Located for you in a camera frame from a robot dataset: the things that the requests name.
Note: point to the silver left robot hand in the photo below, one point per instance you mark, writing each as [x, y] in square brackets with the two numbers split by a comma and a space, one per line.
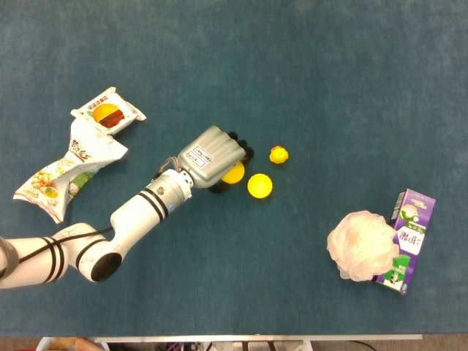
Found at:
[212, 157]

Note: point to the smooth yellow ball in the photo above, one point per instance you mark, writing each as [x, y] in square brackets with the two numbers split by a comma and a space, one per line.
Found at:
[234, 173]

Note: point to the small white pastry packet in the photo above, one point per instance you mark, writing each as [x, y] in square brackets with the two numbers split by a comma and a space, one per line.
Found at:
[109, 113]

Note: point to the large white snack bag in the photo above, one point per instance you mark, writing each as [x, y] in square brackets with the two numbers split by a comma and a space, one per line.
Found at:
[91, 153]

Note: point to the white mesh bath sponge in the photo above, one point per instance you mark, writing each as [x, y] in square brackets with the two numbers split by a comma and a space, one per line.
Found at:
[362, 245]

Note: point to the purple milk carton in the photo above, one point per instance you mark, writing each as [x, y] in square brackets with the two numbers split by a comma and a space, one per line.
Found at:
[413, 237]

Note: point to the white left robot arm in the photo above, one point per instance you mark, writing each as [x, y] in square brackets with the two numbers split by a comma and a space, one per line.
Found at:
[139, 212]

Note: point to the yellow scalloped plastic cap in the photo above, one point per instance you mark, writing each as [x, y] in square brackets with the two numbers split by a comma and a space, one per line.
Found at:
[259, 185]

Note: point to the small yellow rubber duck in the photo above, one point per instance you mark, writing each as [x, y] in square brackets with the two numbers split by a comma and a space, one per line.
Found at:
[278, 155]

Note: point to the blue felt table cover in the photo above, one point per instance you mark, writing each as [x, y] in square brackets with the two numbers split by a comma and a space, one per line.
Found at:
[109, 55]

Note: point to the brown object in bin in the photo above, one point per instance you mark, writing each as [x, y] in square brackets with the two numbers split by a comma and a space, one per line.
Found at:
[86, 345]

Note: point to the white plastic bin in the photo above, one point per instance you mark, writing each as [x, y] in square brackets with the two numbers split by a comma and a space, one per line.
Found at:
[42, 345]

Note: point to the aluminium table edge rail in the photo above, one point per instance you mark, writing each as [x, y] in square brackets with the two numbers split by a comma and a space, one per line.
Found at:
[256, 338]

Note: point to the white metal frame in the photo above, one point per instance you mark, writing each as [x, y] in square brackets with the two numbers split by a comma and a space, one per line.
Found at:
[256, 346]

